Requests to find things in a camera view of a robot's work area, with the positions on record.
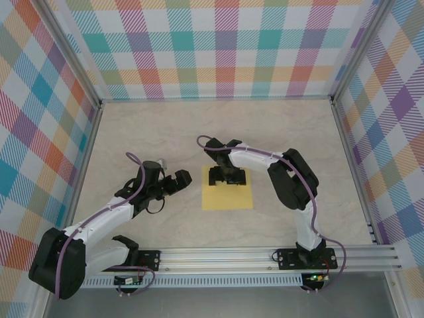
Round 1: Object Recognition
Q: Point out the yellow paper sheet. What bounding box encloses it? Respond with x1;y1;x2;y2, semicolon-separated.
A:
201;164;254;211

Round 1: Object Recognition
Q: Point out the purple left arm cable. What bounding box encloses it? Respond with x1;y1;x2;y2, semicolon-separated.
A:
54;152;156;301

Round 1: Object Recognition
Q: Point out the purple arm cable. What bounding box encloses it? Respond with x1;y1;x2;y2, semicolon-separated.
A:
196;134;348;294
54;152;156;301

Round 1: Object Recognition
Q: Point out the thin black left gripper cable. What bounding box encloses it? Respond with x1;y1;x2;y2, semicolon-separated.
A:
145;197;166;215

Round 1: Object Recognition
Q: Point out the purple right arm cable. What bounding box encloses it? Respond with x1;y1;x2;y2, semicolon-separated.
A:
196;134;348;294

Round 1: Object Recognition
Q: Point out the aluminium frame rail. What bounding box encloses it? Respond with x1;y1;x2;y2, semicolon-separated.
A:
331;99;382;246
99;95;335;104
62;102;105;233

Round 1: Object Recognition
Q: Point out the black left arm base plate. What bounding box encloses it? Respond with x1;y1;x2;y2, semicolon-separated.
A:
137;250;162;272

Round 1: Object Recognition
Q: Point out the wide aluminium mounting rail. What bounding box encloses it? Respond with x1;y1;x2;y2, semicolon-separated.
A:
81;244;402;275

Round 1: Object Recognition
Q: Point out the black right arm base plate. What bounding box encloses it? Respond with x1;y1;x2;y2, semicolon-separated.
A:
277;247;338;271

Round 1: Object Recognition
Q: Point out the slotted grey cable duct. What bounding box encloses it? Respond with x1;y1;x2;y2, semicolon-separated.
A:
79;274;304;288

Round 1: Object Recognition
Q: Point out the aluminium frame post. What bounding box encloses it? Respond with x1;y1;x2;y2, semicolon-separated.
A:
32;293;54;318
38;0;103;110
329;0;398;105
384;270;409;318

